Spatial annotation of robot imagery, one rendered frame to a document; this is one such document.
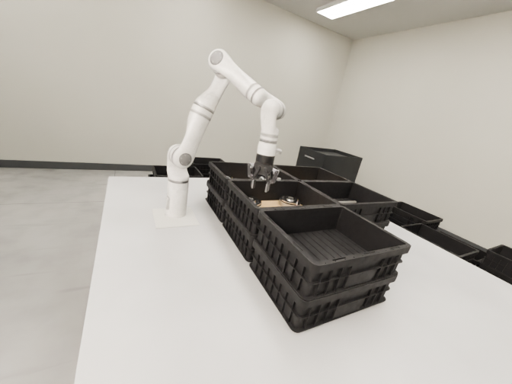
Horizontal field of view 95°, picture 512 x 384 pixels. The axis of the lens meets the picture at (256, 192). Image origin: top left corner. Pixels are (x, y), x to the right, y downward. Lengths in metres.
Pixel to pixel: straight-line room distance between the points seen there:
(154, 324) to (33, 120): 3.64
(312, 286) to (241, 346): 0.23
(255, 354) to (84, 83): 3.74
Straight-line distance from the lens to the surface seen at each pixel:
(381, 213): 1.29
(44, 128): 4.11
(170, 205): 1.14
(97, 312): 0.77
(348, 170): 2.96
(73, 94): 4.00
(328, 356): 0.74
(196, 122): 1.04
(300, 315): 0.70
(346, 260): 0.65
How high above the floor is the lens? 1.24
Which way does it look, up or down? 20 degrees down
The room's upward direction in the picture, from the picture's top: 10 degrees clockwise
